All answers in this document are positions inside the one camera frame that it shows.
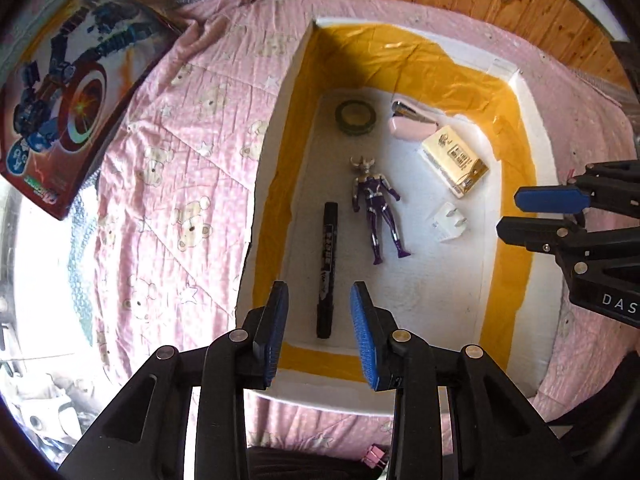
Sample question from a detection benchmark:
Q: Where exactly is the purple silver toy figure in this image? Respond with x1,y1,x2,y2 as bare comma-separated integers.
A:
350,156,413,267

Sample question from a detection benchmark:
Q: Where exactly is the superhero toy box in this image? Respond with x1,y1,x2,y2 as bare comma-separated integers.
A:
0,0,183,222

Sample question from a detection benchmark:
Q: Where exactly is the white charger plug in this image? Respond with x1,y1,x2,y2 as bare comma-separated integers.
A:
427,202,472,243

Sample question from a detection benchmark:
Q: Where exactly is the pink bear printed blanket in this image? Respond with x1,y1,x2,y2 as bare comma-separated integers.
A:
0,0,640,466

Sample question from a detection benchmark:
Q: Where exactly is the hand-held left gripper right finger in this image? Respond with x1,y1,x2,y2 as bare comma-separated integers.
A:
349,281,566,480

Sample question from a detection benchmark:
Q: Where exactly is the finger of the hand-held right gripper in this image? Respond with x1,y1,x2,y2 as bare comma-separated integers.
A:
514,159,640,213
496,215,640,281

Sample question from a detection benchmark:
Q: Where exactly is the cream tissue packet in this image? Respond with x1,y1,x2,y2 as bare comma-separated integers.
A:
419,127,491,199

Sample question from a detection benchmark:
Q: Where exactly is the white cardboard box yellow tape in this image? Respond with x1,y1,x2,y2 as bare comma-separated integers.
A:
232,17,561,418

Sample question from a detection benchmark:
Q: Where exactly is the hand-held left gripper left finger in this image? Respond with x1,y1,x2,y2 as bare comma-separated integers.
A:
57,281,290,480

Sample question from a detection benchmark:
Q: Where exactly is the black marker pen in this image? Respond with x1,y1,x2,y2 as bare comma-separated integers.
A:
316,202,340,339

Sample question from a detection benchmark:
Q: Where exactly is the pink binder clip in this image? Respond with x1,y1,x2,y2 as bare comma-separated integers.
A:
361,444,392,471

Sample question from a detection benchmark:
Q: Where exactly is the pink stapler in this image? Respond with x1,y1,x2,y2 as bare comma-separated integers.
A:
390,101,441,141

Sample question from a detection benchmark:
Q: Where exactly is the green tape roll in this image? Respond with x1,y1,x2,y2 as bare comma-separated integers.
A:
334,100,376,137

